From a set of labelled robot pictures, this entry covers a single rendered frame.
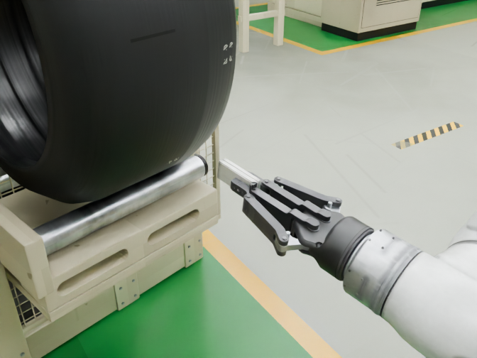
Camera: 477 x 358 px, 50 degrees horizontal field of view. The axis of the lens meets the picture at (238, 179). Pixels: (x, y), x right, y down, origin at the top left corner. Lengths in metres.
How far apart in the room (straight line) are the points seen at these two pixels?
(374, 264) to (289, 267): 1.55
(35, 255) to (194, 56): 0.34
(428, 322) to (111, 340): 1.45
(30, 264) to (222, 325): 1.21
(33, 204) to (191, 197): 0.34
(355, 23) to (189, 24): 4.62
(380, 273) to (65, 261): 0.47
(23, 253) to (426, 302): 0.51
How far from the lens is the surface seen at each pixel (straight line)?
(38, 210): 1.08
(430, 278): 0.57
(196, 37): 0.69
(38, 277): 0.77
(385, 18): 5.49
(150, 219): 0.89
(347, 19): 5.34
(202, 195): 0.94
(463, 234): 0.67
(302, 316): 1.92
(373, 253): 0.59
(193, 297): 1.99
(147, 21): 0.64
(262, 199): 0.67
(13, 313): 0.94
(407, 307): 0.57
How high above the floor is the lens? 1.37
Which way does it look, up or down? 30 degrees down
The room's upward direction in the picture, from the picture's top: straight up
